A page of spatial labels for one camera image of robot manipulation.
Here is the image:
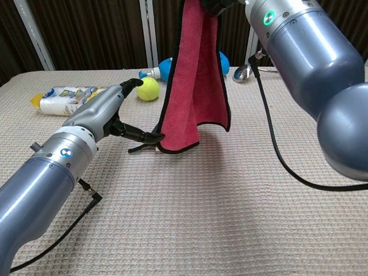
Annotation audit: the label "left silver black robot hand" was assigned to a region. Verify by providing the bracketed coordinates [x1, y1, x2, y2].
[62, 78, 166, 145]

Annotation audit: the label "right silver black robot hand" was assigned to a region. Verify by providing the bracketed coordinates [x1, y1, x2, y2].
[200, 0, 245, 17]

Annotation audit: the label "grey and red cloth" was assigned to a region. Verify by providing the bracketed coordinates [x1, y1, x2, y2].
[128, 0, 232, 155]

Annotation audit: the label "white rolls in plastic pack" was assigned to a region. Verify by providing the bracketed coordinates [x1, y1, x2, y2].
[30, 86, 109, 117]

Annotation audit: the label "yellow tennis ball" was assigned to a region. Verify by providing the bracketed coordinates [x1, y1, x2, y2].
[136, 76, 160, 101]

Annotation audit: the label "metal ladle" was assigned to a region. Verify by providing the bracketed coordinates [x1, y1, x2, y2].
[232, 64, 277, 84]

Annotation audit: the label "blue detergent pump bottle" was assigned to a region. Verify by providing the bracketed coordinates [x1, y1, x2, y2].
[138, 51, 231, 84]

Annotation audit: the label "beige woven tablecloth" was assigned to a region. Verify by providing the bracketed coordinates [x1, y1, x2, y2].
[0, 66, 368, 276]

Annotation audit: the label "white metal partition post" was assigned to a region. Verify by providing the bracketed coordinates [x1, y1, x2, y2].
[13, 0, 56, 71]
[244, 17, 261, 67]
[139, 0, 159, 69]

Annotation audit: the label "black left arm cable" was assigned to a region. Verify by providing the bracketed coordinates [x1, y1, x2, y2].
[10, 178, 104, 273]

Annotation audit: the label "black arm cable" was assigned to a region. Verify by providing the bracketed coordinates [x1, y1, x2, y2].
[247, 48, 368, 192]
[10, 178, 104, 273]

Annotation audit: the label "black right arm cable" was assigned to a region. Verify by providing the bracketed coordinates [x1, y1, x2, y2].
[247, 48, 368, 192]

